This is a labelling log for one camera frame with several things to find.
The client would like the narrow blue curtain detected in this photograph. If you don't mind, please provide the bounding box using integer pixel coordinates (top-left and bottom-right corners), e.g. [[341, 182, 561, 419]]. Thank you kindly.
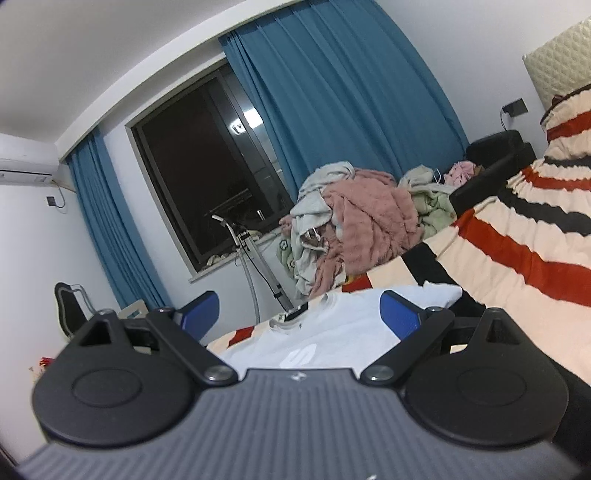
[[67, 127, 174, 315]]

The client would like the wide blue curtain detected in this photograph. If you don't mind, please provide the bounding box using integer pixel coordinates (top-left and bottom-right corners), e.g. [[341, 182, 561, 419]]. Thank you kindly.
[[219, 0, 470, 205]]

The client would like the green printed blanket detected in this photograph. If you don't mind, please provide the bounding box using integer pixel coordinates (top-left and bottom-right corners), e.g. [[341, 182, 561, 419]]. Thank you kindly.
[[277, 237, 302, 290]]

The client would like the grey hoodie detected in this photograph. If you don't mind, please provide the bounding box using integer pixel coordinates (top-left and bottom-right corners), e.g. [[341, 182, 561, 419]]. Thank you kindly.
[[290, 161, 357, 297]]

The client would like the dark wall socket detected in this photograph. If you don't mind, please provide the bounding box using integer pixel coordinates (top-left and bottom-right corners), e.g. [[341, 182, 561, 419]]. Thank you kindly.
[[501, 98, 529, 119]]

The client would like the light green cloth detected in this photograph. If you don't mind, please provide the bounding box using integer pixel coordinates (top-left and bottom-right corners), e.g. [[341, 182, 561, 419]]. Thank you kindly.
[[399, 166, 459, 241]]

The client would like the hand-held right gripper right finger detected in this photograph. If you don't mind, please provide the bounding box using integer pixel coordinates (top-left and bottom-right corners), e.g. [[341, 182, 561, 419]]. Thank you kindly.
[[360, 290, 536, 387]]

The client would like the small pink garment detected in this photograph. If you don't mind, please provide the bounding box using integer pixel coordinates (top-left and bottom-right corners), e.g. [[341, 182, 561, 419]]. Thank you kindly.
[[444, 161, 479, 186]]

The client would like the wavy vanity mirror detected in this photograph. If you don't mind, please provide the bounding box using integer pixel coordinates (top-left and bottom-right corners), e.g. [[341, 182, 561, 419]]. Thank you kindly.
[[54, 281, 96, 340]]

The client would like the striped bed blanket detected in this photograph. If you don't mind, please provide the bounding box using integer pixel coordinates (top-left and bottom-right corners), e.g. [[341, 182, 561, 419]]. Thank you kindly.
[[205, 85, 591, 462]]

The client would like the pink fluffy blanket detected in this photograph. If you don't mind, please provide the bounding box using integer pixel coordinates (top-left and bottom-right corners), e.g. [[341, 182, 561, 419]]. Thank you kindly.
[[314, 170, 424, 288]]

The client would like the garment steamer stand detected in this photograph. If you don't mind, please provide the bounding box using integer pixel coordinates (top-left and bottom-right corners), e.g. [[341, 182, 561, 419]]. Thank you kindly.
[[210, 213, 296, 325]]

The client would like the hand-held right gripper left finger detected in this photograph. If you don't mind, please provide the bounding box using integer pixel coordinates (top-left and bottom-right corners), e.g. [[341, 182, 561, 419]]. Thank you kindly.
[[55, 291, 238, 386]]

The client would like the white air conditioner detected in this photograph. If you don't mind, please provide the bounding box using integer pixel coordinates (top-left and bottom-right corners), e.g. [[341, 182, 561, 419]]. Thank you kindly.
[[0, 133, 60, 186]]

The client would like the dark window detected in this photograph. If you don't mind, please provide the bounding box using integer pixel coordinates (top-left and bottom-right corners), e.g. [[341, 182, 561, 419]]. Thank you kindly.
[[124, 60, 297, 276]]

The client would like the white and black chair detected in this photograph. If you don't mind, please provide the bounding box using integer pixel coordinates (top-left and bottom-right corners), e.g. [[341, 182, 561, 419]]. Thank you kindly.
[[117, 299, 151, 320]]

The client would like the black armchair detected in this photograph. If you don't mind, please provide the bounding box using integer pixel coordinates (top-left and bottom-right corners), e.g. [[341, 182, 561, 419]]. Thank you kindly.
[[449, 130, 536, 212]]

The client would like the white t-shirt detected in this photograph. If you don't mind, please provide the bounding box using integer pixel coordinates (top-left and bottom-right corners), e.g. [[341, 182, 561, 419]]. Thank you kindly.
[[222, 284, 463, 370]]

